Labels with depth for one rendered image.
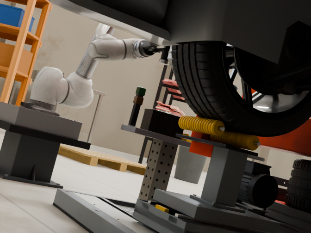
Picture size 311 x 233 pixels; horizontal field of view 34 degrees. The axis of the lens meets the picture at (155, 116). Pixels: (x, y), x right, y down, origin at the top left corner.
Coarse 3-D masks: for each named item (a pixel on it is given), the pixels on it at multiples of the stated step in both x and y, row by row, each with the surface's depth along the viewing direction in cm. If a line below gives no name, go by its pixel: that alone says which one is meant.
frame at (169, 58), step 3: (168, 51) 202; (168, 54) 202; (168, 57) 201; (171, 57) 199; (168, 60) 202; (171, 60) 200; (171, 63) 201; (171, 66) 202; (255, 93) 223; (258, 93) 224; (252, 96) 222; (255, 96) 220; (258, 96) 219; (261, 96) 219; (252, 99) 218; (255, 99) 218; (258, 99) 219; (255, 102) 218
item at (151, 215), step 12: (144, 204) 192; (156, 204) 185; (132, 216) 197; (144, 216) 190; (156, 216) 183; (168, 216) 176; (180, 216) 174; (156, 228) 181; (168, 228) 174; (180, 228) 168; (192, 228) 168; (204, 228) 171; (216, 228) 173; (228, 228) 182; (240, 228) 187
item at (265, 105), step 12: (228, 48) 201; (228, 60) 201; (228, 72) 178; (228, 84) 179; (240, 96) 182; (264, 96) 216; (276, 96) 210; (288, 96) 205; (300, 96) 199; (252, 108) 185; (264, 108) 204; (276, 108) 199; (288, 108) 195
